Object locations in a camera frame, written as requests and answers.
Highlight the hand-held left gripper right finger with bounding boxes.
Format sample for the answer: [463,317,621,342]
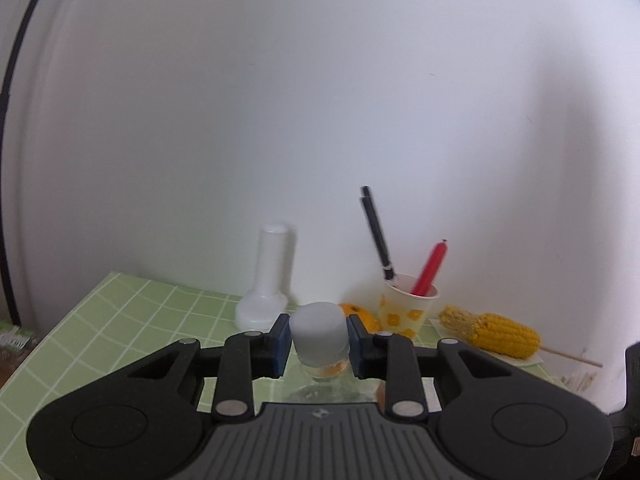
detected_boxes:
[346,313,522,424]

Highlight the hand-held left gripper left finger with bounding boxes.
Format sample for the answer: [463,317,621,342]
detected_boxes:
[120,313,293,424]

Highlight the clear plastic bottle white cap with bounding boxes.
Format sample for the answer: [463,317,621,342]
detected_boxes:
[282,301,383,405]

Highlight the orange fruit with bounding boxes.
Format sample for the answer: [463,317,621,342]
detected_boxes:
[338,302,382,334]

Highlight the paper cup yellow print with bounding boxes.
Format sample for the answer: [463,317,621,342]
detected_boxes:
[378,273,439,346]

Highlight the white plastic flask-shaped holder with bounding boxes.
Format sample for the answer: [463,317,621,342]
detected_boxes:
[235,222,298,334]

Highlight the red pen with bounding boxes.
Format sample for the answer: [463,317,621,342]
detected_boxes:
[411,239,449,297]

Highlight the black pen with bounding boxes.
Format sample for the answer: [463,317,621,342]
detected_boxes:
[359,185,397,281]

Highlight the white napkin under corn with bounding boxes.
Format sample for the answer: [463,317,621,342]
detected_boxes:
[431,317,547,370]

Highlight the corn cob on stick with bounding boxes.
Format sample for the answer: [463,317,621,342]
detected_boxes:
[439,305,604,368]

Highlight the green checkered tablecloth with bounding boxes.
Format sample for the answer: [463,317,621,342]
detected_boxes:
[0,272,576,480]

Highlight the green white carton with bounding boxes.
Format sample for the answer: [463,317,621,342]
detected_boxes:
[0,324,37,357]

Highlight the black cable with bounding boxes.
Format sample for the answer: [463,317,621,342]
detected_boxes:
[0,0,57,327]

